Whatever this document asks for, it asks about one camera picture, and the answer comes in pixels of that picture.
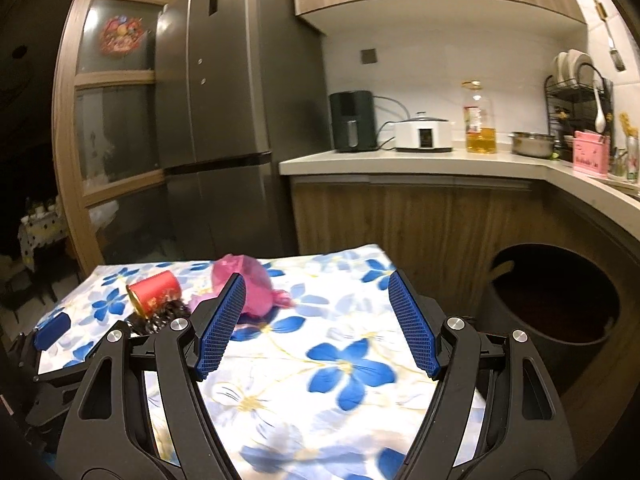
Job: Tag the yellow brush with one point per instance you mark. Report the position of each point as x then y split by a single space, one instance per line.
627 122

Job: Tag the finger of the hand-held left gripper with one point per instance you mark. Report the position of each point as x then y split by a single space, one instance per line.
50 332

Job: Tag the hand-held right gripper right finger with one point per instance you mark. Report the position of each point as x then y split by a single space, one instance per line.
412 325

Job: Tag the white plastic bag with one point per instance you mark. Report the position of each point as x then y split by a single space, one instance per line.
102 215

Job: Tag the red can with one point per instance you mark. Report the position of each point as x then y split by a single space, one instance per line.
155 292

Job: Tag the pink plastic bag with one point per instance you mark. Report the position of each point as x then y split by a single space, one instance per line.
250 285

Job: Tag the hanging slotted spatula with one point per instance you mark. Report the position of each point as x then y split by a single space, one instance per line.
618 60

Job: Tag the table with dotted cloth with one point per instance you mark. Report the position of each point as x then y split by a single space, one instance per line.
40 232

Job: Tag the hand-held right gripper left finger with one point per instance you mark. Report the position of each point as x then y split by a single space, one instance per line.
222 325

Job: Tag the black dish rack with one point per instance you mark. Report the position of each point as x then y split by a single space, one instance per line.
555 95

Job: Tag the white electric cooker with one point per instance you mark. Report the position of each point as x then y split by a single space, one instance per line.
425 135

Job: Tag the black round trash bin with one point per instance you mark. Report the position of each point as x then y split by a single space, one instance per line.
550 310

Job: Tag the cooking oil bottle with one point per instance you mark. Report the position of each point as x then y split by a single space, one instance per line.
480 125

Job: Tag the black air fryer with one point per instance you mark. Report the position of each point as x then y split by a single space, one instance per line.
352 120

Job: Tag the grey refrigerator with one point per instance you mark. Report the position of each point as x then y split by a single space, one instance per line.
230 100

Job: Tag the steel bowl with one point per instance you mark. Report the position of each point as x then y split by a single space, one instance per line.
532 145

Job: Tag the pink utensil holder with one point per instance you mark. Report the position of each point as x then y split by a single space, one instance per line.
590 157

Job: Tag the wooden glass door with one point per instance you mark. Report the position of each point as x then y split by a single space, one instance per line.
70 160

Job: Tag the white plate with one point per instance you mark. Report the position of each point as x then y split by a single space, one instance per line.
560 65
579 60

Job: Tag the red door decoration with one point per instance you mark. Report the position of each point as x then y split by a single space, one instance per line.
122 35

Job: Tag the blue floral cloth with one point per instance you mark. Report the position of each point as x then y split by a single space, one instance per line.
320 360

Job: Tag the black patterned wrapper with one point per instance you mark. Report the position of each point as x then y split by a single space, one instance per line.
162 316

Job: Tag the dark wall socket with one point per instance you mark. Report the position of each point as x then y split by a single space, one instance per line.
368 55

